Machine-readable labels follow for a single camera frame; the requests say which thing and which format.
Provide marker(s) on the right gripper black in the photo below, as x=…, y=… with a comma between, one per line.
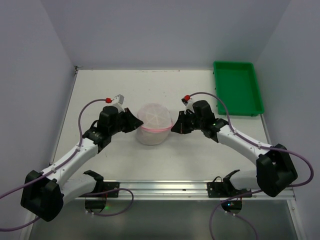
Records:
x=186, y=122

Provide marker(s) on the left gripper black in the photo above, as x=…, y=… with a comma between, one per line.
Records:
x=127, y=120

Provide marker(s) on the white mesh laundry bag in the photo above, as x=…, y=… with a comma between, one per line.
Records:
x=157, y=123

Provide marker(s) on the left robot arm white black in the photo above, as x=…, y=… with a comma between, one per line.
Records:
x=46, y=192

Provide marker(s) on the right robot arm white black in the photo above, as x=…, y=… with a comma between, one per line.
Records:
x=274, y=170

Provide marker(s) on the green plastic tray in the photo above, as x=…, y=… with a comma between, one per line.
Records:
x=237, y=86

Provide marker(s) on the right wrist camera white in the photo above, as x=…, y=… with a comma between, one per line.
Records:
x=188, y=103

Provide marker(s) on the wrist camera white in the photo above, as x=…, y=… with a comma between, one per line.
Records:
x=116, y=101
x=188, y=103

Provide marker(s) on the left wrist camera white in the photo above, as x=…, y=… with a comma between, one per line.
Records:
x=116, y=101

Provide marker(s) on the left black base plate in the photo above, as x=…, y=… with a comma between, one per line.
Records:
x=110, y=188

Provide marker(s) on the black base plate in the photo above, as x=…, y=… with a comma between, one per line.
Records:
x=218, y=189
x=110, y=188

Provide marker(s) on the aluminium rail front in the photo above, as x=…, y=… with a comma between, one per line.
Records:
x=148, y=189

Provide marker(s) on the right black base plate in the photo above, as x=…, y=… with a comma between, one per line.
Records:
x=218, y=189

